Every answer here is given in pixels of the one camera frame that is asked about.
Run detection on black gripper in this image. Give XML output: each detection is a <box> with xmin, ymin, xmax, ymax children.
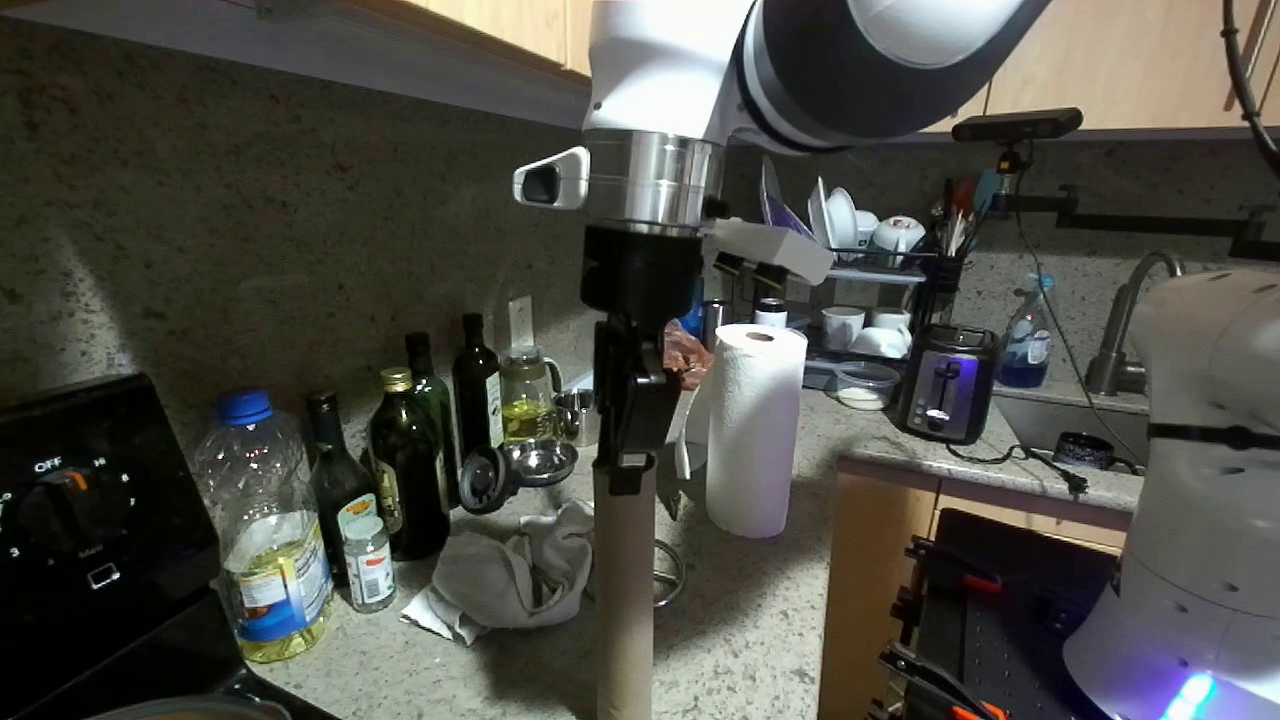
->
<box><xmin>582</xmin><ymin>218</ymin><xmax>708</xmax><ymax>477</ymax></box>

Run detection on white paper towel roll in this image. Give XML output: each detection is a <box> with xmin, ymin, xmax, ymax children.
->
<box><xmin>703</xmin><ymin>318</ymin><xmax>814</xmax><ymax>545</ymax></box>

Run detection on brown cardboard tube core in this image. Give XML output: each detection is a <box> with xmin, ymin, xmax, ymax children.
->
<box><xmin>588</xmin><ymin>454</ymin><xmax>665</xmax><ymax>720</ymax></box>

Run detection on steel cup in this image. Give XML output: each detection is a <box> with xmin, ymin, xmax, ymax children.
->
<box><xmin>558</xmin><ymin>386</ymin><xmax>601</xmax><ymax>451</ymax></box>

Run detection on red plastic bag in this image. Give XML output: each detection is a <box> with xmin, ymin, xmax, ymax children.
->
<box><xmin>659</xmin><ymin>316</ymin><xmax>720</xmax><ymax>391</ymax></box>

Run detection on small steel bowl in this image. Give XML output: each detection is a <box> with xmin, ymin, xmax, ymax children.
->
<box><xmin>504</xmin><ymin>437</ymin><xmax>583</xmax><ymax>490</ymax></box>

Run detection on glass oil cruet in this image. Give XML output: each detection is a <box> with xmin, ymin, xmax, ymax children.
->
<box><xmin>498</xmin><ymin>290</ymin><xmax>567</xmax><ymax>449</ymax></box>

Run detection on dark wine bottle white label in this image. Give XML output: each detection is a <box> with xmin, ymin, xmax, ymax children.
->
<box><xmin>449</xmin><ymin>313</ymin><xmax>508</xmax><ymax>462</ymax></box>

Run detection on small white jar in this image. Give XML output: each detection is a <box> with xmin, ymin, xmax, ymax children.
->
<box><xmin>749</xmin><ymin>290</ymin><xmax>798</xmax><ymax>332</ymax></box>

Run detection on green glass bottle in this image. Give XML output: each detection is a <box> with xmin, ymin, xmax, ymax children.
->
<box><xmin>400</xmin><ymin>329</ymin><xmax>466</xmax><ymax>512</ymax></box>

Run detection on white crumpled cloth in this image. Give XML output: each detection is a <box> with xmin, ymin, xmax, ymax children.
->
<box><xmin>400</xmin><ymin>498</ymin><xmax>601</xmax><ymax>652</ymax></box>

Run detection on white mug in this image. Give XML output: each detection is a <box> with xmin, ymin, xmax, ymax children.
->
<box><xmin>815</xmin><ymin>304</ymin><xmax>873</xmax><ymax>357</ymax></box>
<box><xmin>860</xmin><ymin>313</ymin><xmax>922</xmax><ymax>365</ymax></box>

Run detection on small white saucer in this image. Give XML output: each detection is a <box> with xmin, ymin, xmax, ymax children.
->
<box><xmin>830</xmin><ymin>378</ymin><xmax>893</xmax><ymax>415</ymax></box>

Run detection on olive oil bottle gold cap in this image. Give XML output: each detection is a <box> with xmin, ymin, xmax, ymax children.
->
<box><xmin>359</xmin><ymin>365</ymin><xmax>455</xmax><ymax>564</ymax></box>

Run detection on white plate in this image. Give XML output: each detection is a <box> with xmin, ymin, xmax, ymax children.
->
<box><xmin>758</xmin><ymin>155</ymin><xmax>821</xmax><ymax>234</ymax></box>

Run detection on white bowl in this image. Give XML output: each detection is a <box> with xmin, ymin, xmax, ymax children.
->
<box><xmin>814</xmin><ymin>182</ymin><xmax>884</xmax><ymax>252</ymax></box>

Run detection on wooden lower cabinet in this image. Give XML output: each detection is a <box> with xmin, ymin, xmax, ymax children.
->
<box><xmin>814</xmin><ymin>454</ymin><xmax>1140</xmax><ymax>720</ymax></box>

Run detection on black toaster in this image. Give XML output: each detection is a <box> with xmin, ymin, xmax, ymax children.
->
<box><xmin>887</xmin><ymin>318</ymin><xmax>1006</xmax><ymax>449</ymax></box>

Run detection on dark glass bottle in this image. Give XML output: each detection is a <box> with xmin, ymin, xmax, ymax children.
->
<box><xmin>301</xmin><ymin>386</ymin><xmax>384</xmax><ymax>591</ymax></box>

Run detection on small spice jar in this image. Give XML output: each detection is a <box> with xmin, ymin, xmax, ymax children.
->
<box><xmin>331</xmin><ymin>509</ymin><xmax>400</xmax><ymax>621</ymax></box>

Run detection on white teacup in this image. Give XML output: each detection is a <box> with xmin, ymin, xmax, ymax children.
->
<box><xmin>868</xmin><ymin>213</ymin><xmax>934</xmax><ymax>259</ymax></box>

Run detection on orange black clamp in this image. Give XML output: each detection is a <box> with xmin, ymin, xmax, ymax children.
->
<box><xmin>900</xmin><ymin>530</ymin><xmax>1007</xmax><ymax>607</ymax></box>
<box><xmin>877</xmin><ymin>645</ymin><xmax>1013</xmax><ymax>720</ymax></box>

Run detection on black utensil holder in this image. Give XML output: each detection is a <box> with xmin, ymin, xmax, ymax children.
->
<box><xmin>930</xmin><ymin>169</ymin><xmax>1001</xmax><ymax>318</ymax></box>

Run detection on plastic oil bottle blue cap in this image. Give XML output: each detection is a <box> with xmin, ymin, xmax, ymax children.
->
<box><xmin>188</xmin><ymin>384</ymin><xmax>340</xmax><ymax>670</ymax></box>

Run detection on blue dish soap bottle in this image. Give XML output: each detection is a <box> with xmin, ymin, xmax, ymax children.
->
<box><xmin>993</xmin><ymin>270</ymin><xmax>1061</xmax><ymax>394</ymax></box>

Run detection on wooden upper cabinets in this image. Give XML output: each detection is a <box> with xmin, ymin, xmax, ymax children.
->
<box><xmin>0</xmin><ymin>0</ymin><xmax>1280</xmax><ymax>149</ymax></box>

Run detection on black robot cart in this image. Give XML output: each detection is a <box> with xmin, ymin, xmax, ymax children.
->
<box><xmin>884</xmin><ymin>509</ymin><xmax>1128</xmax><ymax>720</ymax></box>

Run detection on steel sink faucet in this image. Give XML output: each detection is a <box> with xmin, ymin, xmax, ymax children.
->
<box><xmin>1080</xmin><ymin>246</ymin><xmax>1193</xmax><ymax>398</ymax></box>

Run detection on black stove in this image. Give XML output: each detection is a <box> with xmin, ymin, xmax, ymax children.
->
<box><xmin>0</xmin><ymin>372</ymin><xmax>337</xmax><ymax>720</ymax></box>

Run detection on black round ring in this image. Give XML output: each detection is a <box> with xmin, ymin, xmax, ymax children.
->
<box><xmin>451</xmin><ymin>449</ymin><xmax>519</xmax><ymax>518</ymax></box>

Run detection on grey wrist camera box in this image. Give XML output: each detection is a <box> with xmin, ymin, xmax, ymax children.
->
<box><xmin>699</xmin><ymin>213</ymin><xmax>842</xmax><ymax>286</ymax></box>

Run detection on black toaster cable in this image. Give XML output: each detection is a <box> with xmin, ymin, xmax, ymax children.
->
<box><xmin>942</xmin><ymin>437</ymin><xmax>1092</xmax><ymax>498</ymax></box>

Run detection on black bar camera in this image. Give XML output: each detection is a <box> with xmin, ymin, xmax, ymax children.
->
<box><xmin>950</xmin><ymin>102</ymin><xmax>1088</xmax><ymax>149</ymax></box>

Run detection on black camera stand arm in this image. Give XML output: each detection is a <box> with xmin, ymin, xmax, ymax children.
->
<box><xmin>993</xmin><ymin>135</ymin><xmax>1280</xmax><ymax>265</ymax></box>

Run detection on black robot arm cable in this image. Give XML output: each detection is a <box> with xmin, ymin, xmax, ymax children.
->
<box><xmin>1220</xmin><ymin>0</ymin><xmax>1280</xmax><ymax>178</ymax></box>

